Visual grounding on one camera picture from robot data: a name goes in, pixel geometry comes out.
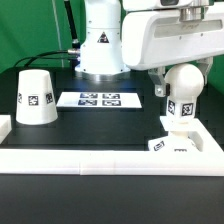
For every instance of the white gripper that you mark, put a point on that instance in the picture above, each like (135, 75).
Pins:
(154, 39)

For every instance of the white lamp bulb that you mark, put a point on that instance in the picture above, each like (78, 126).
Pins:
(186, 84)

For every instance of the white lamp base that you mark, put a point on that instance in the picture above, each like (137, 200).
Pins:
(181, 137)

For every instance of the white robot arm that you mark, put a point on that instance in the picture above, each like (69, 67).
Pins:
(101, 54)

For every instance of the white lamp shade cone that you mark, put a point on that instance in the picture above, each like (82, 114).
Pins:
(35, 98)

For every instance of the white marker sheet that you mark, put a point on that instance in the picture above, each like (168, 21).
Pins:
(99, 100)

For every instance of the white foam border frame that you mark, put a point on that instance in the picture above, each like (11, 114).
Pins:
(209, 162)

